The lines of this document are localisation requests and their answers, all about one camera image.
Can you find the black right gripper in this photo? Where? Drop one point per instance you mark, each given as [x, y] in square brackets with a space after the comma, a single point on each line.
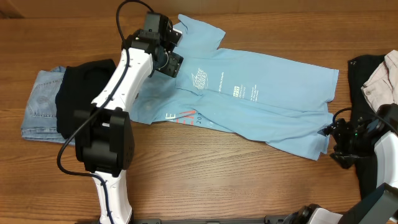
[339, 137]

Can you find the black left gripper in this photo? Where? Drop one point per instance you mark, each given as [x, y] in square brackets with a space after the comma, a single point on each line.
[173, 65]

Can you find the light blue printed t-shirt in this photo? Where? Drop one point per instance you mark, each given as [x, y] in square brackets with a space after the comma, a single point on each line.
[264, 98]

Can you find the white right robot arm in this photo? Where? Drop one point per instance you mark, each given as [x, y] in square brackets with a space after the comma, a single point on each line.
[378, 207]

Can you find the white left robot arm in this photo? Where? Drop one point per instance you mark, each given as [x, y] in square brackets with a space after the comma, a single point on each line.
[105, 143]

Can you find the beige pink trousers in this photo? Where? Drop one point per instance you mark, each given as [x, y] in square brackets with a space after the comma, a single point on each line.
[381, 87]

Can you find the black garment right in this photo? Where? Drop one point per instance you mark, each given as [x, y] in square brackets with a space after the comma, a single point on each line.
[359, 71]

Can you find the folded black shirt left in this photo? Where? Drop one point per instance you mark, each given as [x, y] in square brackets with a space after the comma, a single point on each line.
[80, 85]

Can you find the folded blue denim jeans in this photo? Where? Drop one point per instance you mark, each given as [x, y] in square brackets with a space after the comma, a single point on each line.
[40, 118]

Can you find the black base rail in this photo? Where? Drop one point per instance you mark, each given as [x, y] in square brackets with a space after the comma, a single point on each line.
[268, 219]

